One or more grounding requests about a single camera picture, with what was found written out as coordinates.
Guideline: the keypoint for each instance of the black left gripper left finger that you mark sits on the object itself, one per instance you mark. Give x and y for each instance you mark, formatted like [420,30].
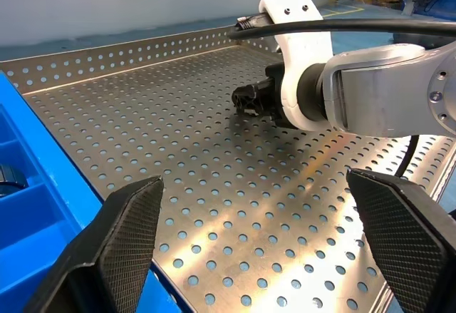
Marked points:
[117,241]

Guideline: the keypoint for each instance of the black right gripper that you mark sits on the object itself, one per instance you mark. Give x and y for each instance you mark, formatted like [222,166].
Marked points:
[270,95]

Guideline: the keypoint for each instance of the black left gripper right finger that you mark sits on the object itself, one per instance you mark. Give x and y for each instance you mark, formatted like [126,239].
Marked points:
[402,241]

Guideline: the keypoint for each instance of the blue compartment tray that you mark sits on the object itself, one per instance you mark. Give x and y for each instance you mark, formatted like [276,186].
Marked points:
[35,192]

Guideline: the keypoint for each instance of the dark metal cylindrical part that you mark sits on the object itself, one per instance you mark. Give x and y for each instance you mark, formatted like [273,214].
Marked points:
[10,179]

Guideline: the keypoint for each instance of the perforated metal tray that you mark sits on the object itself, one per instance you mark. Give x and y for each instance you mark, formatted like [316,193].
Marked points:
[213,184]

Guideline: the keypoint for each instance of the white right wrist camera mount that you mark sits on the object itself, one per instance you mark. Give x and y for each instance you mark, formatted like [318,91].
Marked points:
[306,42]

